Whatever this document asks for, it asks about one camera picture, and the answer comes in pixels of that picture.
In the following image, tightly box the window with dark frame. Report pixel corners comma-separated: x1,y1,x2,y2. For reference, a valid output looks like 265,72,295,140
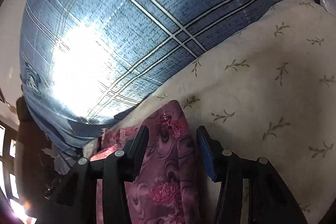
0,122,29,220

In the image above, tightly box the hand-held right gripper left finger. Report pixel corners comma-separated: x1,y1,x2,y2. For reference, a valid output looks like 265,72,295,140
49,125,150,224

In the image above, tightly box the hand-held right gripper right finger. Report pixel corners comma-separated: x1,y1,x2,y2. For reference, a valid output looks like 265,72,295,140
196,126,307,224

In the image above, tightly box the blue plaid quilt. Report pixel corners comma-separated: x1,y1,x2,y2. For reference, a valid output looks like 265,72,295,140
20,0,319,174

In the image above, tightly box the cream leaf-print bedsheet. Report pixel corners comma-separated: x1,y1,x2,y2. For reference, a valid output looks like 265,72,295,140
113,0,336,224

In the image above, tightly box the purple floral shirt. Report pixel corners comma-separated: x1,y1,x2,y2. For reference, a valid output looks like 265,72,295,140
91,100,208,224

